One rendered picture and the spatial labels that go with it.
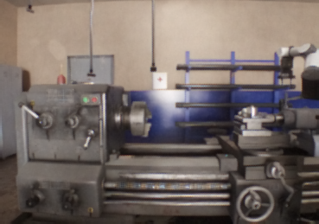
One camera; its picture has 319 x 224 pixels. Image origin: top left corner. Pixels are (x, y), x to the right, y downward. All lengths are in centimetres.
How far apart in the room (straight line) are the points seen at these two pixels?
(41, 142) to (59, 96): 32
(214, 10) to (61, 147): 431
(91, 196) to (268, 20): 492
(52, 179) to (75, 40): 409
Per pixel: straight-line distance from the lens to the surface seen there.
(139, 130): 137
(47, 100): 140
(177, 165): 128
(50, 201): 141
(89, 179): 125
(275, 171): 120
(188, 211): 145
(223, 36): 479
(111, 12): 498
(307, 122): 171
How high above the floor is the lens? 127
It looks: 3 degrees down
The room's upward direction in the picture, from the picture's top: straight up
